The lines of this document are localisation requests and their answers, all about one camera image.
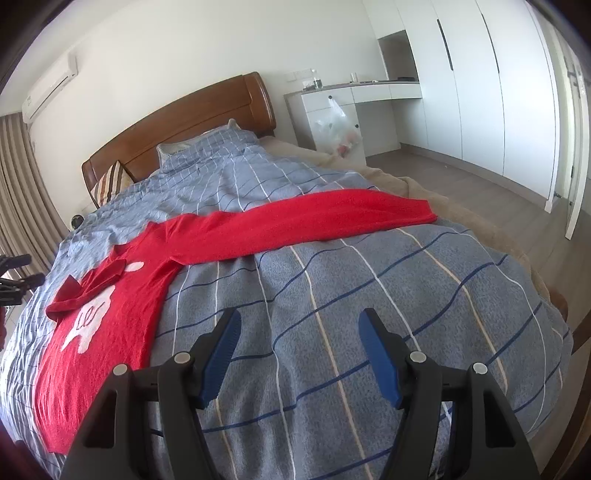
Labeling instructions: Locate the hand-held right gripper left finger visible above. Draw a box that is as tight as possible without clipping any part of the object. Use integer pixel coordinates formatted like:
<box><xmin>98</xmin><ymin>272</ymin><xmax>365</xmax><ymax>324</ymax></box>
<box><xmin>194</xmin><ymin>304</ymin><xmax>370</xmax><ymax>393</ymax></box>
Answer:
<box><xmin>60</xmin><ymin>308</ymin><xmax>242</xmax><ymax>480</ymax></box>

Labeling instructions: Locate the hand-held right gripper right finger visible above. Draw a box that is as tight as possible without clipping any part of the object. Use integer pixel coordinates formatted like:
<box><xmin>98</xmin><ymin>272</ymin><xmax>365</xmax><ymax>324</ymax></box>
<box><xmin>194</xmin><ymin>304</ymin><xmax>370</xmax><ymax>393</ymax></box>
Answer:
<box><xmin>359</xmin><ymin>308</ymin><xmax>541</xmax><ymax>480</ymax></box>

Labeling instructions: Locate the red knit sweater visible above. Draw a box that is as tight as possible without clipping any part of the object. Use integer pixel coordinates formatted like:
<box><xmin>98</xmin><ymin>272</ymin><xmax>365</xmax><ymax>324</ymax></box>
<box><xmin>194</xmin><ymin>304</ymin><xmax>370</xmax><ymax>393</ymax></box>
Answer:
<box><xmin>36</xmin><ymin>188</ymin><xmax>438</xmax><ymax>455</ymax></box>

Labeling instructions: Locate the beige curtain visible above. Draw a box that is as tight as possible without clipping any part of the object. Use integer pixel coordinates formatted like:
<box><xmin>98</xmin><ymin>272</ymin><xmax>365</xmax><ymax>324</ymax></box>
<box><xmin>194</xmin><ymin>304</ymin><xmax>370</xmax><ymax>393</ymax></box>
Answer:
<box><xmin>0</xmin><ymin>113</ymin><xmax>70</xmax><ymax>278</ymax></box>

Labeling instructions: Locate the blue checked duvet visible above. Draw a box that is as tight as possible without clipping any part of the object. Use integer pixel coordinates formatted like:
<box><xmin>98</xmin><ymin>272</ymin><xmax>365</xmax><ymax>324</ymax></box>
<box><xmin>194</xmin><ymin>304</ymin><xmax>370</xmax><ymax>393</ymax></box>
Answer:
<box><xmin>0</xmin><ymin>124</ymin><xmax>575</xmax><ymax>480</ymax></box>

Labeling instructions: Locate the striped pillow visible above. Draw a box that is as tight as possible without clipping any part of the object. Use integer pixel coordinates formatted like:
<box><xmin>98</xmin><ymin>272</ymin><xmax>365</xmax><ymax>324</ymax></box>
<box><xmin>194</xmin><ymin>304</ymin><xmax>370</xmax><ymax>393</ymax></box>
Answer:
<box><xmin>95</xmin><ymin>161</ymin><xmax>134</xmax><ymax>204</ymax></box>

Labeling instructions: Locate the white air conditioner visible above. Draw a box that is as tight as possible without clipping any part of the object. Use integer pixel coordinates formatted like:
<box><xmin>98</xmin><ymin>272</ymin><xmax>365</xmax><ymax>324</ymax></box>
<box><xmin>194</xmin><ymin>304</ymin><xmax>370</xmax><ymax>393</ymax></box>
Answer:
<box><xmin>21</xmin><ymin>54</ymin><xmax>79</xmax><ymax>124</ymax></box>

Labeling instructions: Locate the grey white pillow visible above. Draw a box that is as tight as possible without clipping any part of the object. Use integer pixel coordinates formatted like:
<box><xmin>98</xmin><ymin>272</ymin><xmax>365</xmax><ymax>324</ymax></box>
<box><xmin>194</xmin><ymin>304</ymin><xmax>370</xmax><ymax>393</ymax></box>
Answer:
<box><xmin>156</xmin><ymin>119</ymin><xmax>259</xmax><ymax>169</ymax></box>

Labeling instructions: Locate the white plastic bag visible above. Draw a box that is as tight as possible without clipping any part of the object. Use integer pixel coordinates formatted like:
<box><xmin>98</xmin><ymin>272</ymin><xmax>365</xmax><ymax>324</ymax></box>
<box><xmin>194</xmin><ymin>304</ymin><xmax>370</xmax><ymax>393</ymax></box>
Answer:
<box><xmin>314</xmin><ymin>97</ymin><xmax>362</xmax><ymax>158</ymax></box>

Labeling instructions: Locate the wooden headboard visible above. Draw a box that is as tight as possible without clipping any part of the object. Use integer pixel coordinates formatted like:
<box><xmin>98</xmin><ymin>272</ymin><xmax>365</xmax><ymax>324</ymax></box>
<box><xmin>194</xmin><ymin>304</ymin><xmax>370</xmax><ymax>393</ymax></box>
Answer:
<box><xmin>82</xmin><ymin>71</ymin><xmax>277</xmax><ymax>208</ymax></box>

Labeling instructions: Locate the white desk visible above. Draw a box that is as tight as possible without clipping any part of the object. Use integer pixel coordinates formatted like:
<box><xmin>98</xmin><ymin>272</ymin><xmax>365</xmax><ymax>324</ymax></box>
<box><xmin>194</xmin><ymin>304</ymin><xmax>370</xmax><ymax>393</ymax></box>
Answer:
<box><xmin>284</xmin><ymin>78</ymin><xmax>423</xmax><ymax>167</ymax></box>

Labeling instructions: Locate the white wardrobe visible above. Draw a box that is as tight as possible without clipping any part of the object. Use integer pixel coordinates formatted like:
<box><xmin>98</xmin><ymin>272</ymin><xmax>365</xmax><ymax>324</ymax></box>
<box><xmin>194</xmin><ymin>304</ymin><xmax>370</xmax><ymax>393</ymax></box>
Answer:
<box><xmin>362</xmin><ymin>0</ymin><xmax>561</xmax><ymax>204</ymax></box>

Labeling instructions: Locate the white door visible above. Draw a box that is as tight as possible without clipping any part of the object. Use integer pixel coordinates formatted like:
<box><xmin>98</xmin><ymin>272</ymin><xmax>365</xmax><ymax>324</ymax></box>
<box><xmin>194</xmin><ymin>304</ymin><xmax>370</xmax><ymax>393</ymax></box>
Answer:
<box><xmin>549</xmin><ymin>28</ymin><xmax>591</xmax><ymax>241</ymax></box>

